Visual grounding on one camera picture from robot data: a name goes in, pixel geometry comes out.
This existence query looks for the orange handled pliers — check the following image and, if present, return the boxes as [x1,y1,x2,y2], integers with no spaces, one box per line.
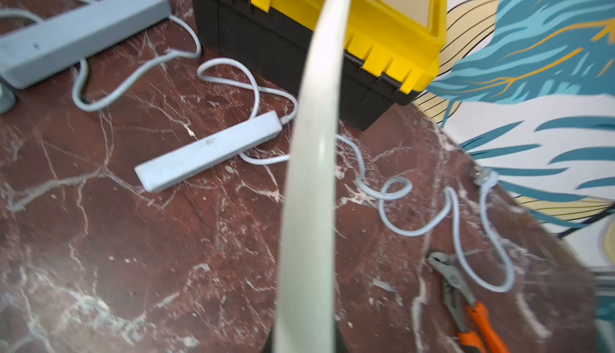
[427,251,510,353]

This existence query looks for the white cord of left strip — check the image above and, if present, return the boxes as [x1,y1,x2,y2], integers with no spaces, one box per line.
[0,0,203,114]

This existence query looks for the yellow black toolbox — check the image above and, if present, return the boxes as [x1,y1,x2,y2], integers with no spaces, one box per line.
[192,0,447,130]

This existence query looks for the thick white cord of teal strip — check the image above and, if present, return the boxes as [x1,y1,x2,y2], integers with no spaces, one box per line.
[272,0,356,353]

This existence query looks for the grey white power strip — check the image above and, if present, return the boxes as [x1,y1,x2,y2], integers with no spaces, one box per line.
[135,111,282,193]

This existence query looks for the left grey power strip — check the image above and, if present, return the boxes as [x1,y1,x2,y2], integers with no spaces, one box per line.
[1,0,171,90]

